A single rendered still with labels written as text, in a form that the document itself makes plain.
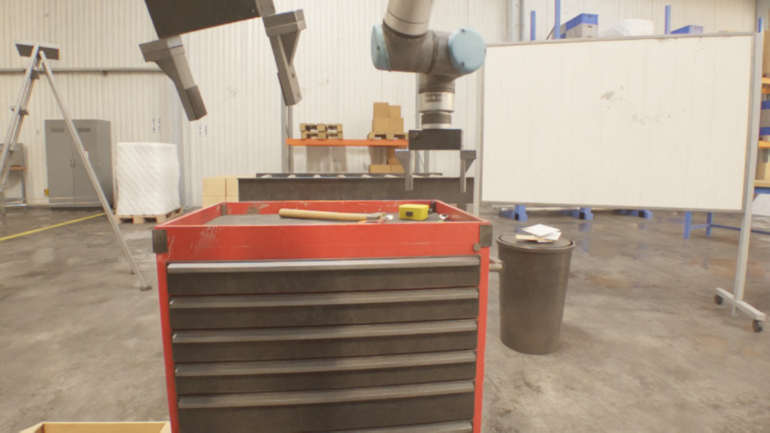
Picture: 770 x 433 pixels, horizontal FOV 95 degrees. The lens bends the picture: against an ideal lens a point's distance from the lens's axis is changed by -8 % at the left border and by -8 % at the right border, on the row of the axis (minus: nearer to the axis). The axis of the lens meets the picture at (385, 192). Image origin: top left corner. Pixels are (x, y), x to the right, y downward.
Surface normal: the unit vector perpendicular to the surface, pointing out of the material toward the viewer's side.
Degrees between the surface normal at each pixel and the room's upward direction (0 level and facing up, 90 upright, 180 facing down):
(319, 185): 90
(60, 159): 90
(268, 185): 90
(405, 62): 139
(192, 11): 114
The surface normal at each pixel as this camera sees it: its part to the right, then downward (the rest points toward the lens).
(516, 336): -0.69, 0.13
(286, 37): -0.11, 0.48
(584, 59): -0.30, 0.08
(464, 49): 0.35, 0.09
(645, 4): 0.12, 0.09
